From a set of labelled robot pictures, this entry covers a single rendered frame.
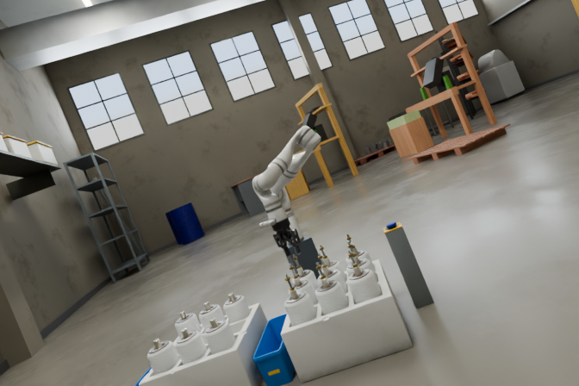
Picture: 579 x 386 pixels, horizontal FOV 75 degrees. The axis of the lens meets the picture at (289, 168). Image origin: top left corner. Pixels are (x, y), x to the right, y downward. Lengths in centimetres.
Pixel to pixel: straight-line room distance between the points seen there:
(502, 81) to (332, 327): 1176
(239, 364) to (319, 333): 30
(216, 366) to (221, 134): 873
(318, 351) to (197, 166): 867
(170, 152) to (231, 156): 152
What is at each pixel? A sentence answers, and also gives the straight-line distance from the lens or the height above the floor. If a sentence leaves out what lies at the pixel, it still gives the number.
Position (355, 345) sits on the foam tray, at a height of 7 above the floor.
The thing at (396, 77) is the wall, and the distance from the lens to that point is 1185.
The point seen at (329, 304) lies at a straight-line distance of 134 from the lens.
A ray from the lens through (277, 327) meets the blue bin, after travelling 171.
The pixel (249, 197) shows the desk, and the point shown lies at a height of 40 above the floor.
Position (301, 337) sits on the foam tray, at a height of 15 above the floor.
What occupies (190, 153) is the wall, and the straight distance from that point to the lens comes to 985.
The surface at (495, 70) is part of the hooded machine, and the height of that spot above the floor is 94.
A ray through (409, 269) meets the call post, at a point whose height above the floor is 15.
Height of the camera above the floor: 68
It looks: level
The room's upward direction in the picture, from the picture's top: 23 degrees counter-clockwise
